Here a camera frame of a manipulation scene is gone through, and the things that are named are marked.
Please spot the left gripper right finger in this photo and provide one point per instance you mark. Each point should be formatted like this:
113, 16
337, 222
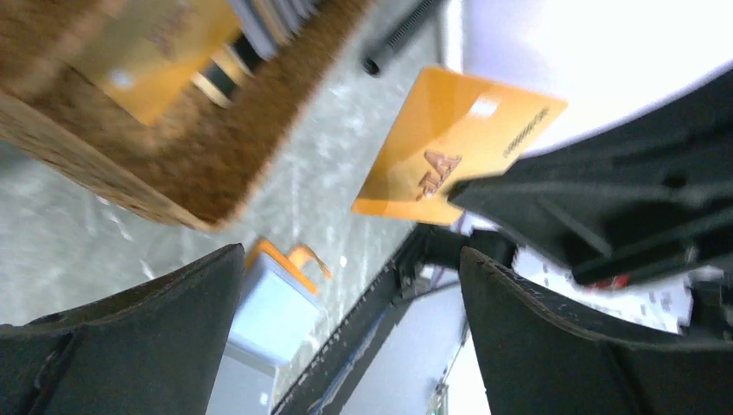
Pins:
540, 352

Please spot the orange leather card holder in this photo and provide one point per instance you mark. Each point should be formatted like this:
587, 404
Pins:
277, 309

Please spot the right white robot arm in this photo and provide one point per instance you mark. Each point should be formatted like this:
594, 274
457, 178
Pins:
698, 300

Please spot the brown woven divider tray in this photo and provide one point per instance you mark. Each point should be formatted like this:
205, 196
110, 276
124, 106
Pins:
199, 164

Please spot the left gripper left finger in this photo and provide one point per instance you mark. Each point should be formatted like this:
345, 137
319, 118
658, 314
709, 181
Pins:
152, 349

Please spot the gold credit card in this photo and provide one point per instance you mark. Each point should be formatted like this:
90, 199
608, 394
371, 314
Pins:
451, 127

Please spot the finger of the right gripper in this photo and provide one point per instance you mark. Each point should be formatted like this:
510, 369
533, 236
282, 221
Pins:
645, 200

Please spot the stack of credit cards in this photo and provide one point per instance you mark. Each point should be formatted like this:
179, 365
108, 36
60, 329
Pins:
144, 58

